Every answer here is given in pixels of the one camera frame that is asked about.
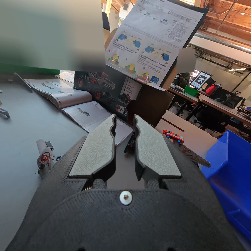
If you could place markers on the black office chair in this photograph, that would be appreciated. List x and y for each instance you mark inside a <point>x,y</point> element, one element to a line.
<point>210,121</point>

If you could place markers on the black clipboard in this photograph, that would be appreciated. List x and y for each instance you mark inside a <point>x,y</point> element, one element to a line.
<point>193,39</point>

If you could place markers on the tablet showing black white tag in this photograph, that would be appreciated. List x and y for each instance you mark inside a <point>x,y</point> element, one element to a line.
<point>202,80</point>

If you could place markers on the wooden background table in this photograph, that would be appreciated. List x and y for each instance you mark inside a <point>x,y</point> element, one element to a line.
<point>184,96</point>
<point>221,109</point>

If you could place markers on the small black lego assembly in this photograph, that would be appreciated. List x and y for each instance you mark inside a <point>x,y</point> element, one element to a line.
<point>130,144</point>

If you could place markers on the grey red lego truck assembly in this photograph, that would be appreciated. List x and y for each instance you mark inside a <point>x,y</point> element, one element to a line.
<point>174,136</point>

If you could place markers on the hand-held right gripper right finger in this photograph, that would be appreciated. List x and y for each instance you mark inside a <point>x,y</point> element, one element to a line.
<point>155,153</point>

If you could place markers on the grey lego panel red sticker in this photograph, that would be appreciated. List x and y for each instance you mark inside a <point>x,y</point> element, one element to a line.
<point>45,156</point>

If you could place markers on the large green plastic bin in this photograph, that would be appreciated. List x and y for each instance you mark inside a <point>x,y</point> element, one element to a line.
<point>29,71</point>

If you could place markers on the colourful printed paper sheet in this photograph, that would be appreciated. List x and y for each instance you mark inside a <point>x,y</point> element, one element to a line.
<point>66,76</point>

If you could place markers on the red bag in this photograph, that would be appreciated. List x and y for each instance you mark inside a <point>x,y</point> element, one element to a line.
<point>211,89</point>

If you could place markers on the printed instruction sheet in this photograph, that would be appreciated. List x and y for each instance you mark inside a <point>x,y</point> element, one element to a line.
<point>153,39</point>

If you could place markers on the silver ventilation duct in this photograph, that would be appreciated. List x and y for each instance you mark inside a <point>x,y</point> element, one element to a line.
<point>221,42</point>

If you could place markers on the small grey blue lego piece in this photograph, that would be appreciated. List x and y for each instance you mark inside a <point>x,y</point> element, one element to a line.
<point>4,113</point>

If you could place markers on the blue plastic bin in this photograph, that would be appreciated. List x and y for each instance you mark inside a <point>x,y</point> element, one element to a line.
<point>231,176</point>

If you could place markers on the small green plastic bin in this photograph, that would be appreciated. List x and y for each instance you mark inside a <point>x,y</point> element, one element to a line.
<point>191,90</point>

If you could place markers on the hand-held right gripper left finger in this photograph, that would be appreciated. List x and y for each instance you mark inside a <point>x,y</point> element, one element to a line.
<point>96,151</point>

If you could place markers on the black lego truck box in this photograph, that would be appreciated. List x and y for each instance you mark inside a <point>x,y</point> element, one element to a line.
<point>109,88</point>

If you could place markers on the open lego instruction booklet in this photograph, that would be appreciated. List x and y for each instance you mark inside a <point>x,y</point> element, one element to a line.
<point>78,105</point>

